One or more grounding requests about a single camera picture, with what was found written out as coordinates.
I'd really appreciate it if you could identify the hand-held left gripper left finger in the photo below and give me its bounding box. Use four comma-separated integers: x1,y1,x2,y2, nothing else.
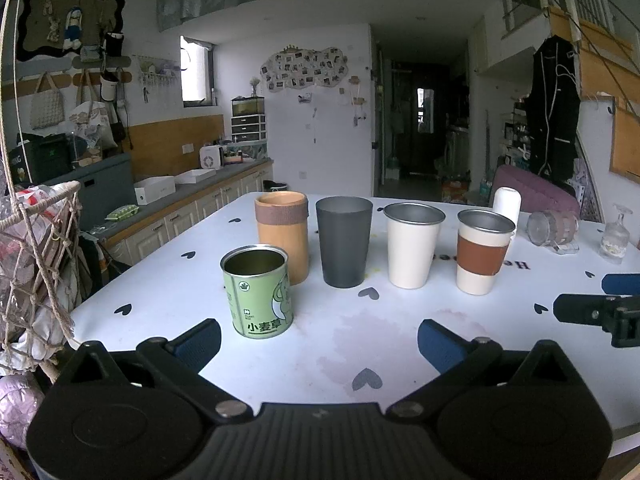
47,318,254,424

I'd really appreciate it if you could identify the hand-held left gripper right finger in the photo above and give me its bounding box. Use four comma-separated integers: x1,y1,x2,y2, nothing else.
385,318,592,419

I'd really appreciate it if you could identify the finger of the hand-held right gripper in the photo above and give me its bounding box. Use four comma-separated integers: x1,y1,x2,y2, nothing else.
553,292,640,349
602,273,640,295

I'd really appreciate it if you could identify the white cup with brown sleeve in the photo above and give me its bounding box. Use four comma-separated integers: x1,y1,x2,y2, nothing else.
456,209,516,295

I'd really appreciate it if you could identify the white metal cup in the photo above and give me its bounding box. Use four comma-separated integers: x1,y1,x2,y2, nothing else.
383,202,446,290

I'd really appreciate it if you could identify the bamboo cup with brown band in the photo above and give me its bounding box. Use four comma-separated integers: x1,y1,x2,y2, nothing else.
254,191,310,286

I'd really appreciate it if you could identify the white rounded cup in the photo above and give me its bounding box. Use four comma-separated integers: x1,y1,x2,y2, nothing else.
492,186,522,228

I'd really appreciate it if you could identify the dark grey cup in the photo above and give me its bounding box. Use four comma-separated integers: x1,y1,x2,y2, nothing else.
315,196,374,289

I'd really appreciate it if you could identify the clear wine glass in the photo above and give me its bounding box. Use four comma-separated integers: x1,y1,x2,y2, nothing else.
599,203,632,264

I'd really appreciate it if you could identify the green tin can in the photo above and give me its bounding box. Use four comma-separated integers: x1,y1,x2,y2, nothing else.
220,245,295,340

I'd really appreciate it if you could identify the clear glass mug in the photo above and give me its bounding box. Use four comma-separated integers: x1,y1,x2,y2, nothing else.
526,209,581,253

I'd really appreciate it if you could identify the white heart print tablecloth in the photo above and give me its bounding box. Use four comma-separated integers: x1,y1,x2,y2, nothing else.
70,191,640,461

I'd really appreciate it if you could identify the purple chair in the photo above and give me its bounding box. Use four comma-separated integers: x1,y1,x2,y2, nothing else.
491,164,582,220

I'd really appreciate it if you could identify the white cabinet counter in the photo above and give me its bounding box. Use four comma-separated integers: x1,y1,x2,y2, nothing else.
89,157,275,267

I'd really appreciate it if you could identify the green packet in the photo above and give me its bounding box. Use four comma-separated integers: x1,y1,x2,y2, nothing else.
104,203,139,222

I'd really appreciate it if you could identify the flat white box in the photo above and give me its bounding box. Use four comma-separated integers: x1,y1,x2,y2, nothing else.
174,168,217,185

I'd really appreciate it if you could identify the grey storage chest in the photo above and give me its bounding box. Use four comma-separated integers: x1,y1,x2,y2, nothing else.
37,152,136,232

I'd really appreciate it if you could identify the small white appliance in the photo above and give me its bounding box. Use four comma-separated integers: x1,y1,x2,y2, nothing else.
198,145,225,170

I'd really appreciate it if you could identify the black hanging coat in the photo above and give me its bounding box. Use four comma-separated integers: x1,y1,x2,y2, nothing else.
524,34,582,182

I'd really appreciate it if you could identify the pink foil bag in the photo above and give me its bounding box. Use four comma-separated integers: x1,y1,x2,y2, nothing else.
0,374,47,452

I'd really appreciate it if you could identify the grey drawer unit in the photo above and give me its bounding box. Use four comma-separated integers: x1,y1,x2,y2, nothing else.
231,114,267,144

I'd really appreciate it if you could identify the black crate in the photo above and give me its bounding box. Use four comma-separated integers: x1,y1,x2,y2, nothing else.
16,132,71,184

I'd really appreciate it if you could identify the small fish tank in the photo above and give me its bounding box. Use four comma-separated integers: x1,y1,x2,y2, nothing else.
231,95,265,117

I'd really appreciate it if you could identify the printed tote bag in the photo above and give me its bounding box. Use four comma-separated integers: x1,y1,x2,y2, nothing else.
69,69,112,128

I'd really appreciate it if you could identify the woven tote bag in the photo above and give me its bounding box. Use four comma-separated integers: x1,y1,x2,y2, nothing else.
29,72,66,131

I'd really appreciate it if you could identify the cloud shaped photo board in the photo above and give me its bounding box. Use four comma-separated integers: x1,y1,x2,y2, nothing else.
259,46,349,92

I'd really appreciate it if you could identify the black framed doll board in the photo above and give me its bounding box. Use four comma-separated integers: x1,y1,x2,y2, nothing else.
14,0,126,62

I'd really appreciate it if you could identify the rope net basket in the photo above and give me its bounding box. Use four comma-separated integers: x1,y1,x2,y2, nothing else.
0,180,84,378

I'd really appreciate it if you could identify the small wall window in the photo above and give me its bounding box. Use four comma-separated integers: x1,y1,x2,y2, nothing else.
179,34,216,109

